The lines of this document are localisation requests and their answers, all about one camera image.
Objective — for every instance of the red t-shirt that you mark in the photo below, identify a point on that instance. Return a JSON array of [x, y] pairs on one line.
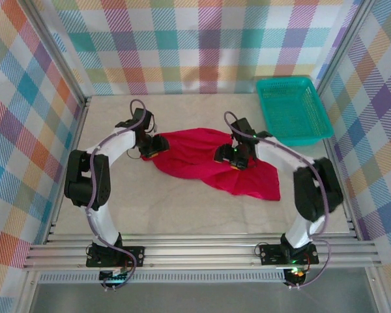
[[198, 156]]

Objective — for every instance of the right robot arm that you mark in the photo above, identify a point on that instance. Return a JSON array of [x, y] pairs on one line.
[[316, 192]]

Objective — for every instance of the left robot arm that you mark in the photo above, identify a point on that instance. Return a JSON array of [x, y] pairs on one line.
[[88, 182]]

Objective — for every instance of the teal plastic basket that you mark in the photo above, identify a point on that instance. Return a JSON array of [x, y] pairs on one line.
[[290, 107]]

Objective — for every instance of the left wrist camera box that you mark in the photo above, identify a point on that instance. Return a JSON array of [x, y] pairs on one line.
[[154, 129]]

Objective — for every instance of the aluminium side rail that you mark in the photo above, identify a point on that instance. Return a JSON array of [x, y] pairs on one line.
[[350, 215], [75, 130]]

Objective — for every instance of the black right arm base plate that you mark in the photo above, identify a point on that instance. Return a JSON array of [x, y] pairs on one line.
[[272, 254]]

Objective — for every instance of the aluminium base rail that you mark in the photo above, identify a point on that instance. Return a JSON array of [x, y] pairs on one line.
[[198, 254]]

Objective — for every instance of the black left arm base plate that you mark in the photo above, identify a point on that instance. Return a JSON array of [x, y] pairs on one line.
[[133, 256]]

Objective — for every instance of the aluminium frame post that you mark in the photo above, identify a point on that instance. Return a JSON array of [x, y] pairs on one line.
[[342, 49], [52, 49]]

